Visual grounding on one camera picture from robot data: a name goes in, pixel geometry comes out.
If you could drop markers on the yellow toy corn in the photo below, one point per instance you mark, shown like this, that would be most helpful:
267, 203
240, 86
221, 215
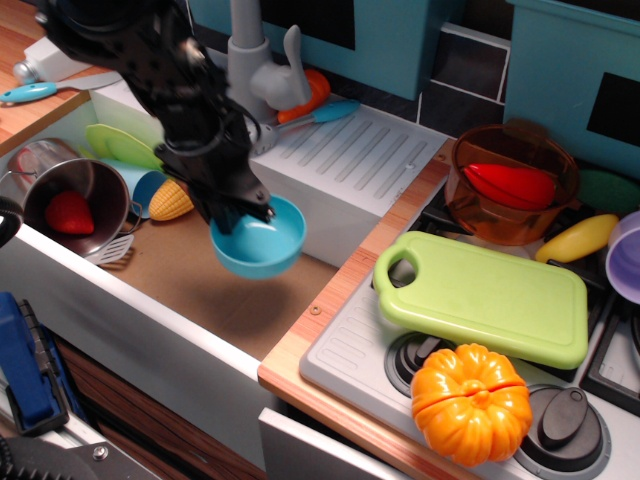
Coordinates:
169, 202

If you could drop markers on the dark grey stove knob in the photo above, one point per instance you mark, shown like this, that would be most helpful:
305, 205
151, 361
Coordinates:
413, 351
566, 434

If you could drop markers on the green plastic cutting board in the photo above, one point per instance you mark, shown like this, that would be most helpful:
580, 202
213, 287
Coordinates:
468, 294

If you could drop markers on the yellow toy banana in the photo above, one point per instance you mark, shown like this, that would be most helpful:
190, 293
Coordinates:
580, 240

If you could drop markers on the steel pot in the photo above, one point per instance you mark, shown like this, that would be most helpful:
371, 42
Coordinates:
44, 168

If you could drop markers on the green scrub sponge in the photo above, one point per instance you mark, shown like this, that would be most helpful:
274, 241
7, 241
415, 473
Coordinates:
607, 191

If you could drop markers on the grey toy faucet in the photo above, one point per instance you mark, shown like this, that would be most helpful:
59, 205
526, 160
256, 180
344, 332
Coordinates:
257, 83

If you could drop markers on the orange toy pumpkin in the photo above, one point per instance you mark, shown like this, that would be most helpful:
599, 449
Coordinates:
471, 405

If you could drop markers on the teal storage bin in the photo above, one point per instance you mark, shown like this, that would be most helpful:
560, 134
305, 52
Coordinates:
574, 70

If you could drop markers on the blue handled strainer spoon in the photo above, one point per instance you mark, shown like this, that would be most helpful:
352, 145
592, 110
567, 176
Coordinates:
264, 137

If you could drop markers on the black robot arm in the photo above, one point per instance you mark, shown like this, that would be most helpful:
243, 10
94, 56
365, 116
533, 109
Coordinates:
151, 45

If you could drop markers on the white slotted spatula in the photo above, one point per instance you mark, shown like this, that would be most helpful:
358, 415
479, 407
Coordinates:
113, 251

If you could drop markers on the red toy strawberry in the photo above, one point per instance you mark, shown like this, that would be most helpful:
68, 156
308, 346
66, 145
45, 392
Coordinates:
69, 213

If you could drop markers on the red toy pepper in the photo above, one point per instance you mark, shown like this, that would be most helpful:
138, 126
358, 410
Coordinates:
515, 187

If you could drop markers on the orange toy carrot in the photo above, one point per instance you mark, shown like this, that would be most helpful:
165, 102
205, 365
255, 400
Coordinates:
320, 91

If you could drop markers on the grey toy stove top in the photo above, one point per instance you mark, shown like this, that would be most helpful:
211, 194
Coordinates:
515, 362

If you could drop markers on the blue handled butter knife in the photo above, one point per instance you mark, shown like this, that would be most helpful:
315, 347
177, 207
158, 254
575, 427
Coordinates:
41, 90

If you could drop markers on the light blue plastic bowl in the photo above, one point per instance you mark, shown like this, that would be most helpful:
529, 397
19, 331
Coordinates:
256, 250

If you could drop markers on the white salt shaker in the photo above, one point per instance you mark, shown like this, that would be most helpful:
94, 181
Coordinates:
45, 62

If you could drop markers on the green plastic plate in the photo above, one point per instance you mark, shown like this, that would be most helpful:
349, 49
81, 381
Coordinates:
106, 142

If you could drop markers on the blue plastic clamp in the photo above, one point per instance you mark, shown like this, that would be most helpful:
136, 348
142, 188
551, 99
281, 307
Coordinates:
35, 398

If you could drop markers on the purple plastic cup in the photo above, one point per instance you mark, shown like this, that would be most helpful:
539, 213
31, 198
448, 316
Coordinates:
622, 260

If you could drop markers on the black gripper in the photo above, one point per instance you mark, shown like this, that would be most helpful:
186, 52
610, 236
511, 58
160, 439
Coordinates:
220, 181

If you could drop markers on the light blue plastic cup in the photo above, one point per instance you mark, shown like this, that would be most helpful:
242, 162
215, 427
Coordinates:
142, 184

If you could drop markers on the brown transparent pot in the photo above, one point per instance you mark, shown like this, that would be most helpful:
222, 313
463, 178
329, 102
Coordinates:
515, 147

